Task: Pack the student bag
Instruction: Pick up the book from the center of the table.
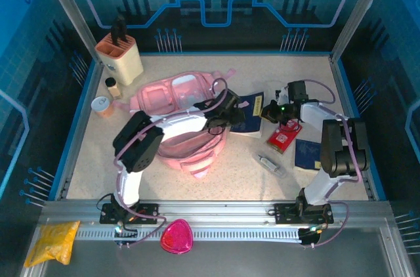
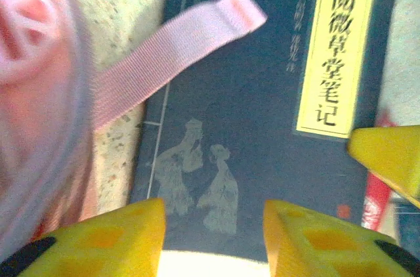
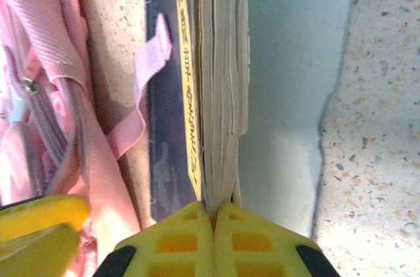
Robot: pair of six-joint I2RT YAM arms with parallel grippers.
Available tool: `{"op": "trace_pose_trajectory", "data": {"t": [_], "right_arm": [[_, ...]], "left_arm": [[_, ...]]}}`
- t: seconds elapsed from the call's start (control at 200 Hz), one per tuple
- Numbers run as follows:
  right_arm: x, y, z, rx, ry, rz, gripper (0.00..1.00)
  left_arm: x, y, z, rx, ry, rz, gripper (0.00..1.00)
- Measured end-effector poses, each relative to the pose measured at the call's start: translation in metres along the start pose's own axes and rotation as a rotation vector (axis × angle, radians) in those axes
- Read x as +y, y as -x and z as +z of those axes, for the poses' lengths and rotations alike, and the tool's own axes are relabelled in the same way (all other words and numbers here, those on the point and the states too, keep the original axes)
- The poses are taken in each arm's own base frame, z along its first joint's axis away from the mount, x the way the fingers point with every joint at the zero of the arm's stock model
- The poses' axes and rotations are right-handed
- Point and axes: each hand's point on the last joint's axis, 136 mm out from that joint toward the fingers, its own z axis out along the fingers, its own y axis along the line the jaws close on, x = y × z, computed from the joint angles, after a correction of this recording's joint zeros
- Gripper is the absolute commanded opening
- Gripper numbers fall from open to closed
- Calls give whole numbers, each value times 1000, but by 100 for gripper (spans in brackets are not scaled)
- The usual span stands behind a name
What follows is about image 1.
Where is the grey metal shelf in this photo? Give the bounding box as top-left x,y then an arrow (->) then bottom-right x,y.
22,224 -> 414,277

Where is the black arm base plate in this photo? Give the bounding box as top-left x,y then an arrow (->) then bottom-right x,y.
99,203 -> 159,225
274,203 -> 334,225

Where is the small controller board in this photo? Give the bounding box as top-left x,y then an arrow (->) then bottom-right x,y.
298,224 -> 324,247
114,221 -> 138,247

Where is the beige knife block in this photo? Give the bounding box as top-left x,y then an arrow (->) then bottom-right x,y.
94,33 -> 145,87

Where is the spice bottle with black cap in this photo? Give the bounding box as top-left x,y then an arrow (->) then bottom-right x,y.
104,76 -> 125,100

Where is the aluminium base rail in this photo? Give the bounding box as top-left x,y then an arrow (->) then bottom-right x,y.
39,200 -> 394,230

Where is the yellow plastic bag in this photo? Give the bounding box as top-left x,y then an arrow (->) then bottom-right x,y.
23,220 -> 81,268

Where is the aluminium frame post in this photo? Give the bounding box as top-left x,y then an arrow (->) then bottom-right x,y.
35,0 -> 103,65
329,0 -> 395,63

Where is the white slotted cable duct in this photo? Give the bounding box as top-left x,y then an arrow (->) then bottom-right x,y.
77,227 -> 303,242

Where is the pink triangular pouch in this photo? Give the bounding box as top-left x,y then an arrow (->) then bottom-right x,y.
159,219 -> 195,255

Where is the orange can with white lid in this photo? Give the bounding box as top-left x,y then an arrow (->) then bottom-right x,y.
91,96 -> 115,119

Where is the clear plastic pencil case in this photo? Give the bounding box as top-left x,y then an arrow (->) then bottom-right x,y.
255,154 -> 286,178

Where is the red card pack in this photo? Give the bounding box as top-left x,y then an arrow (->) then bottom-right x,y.
265,119 -> 303,155

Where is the black knife handle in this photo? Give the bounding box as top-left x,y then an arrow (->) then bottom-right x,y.
116,14 -> 129,43
110,16 -> 121,45

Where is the dark blue book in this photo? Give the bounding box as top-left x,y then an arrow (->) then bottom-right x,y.
293,138 -> 324,171
229,91 -> 266,140

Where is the pink backpack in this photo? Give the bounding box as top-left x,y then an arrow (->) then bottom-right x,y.
113,68 -> 250,179

